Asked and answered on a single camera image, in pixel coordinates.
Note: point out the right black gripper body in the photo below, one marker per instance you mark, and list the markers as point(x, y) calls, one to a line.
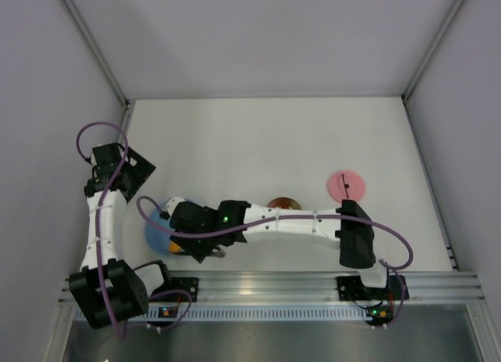
point(200, 251)

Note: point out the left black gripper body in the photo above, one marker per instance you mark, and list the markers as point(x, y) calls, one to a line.
point(138, 171)

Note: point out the orange fish-shaped cookie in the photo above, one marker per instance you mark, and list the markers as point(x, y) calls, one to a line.
point(174, 248)

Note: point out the metal tongs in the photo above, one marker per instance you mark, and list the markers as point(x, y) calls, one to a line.
point(218, 253)

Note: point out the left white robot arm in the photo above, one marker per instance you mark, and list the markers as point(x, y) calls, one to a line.
point(106, 288)

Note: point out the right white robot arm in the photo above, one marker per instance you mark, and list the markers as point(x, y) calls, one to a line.
point(347, 229)

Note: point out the steel lunch box bowl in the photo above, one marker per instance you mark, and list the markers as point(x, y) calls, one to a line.
point(284, 203)

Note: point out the pink lunch box lid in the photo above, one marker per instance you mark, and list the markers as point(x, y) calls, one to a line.
point(346, 185)

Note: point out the blue plate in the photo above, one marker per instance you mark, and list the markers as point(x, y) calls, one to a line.
point(157, 240)

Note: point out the left controller board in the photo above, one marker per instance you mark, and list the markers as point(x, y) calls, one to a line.
point(168, 312)

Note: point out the controller board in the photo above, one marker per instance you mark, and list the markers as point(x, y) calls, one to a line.
point(168, 312)
point(380, 316)

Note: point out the right controller board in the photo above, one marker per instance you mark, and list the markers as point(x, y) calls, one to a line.
point(380, 316)

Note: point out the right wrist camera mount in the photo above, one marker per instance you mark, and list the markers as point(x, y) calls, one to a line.
point(167, 209)

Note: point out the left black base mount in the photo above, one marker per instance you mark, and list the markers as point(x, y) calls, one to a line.
point(178, 284)

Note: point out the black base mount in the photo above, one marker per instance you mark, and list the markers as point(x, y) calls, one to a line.
point(350, 288)
point(178, 284)

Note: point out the aluminium rail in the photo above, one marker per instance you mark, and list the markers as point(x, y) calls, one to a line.
point(320, 288)

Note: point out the slotted cable duct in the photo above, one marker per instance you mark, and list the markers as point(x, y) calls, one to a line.
point(274, 313)

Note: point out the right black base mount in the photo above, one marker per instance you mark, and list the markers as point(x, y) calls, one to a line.
point(350, 288)

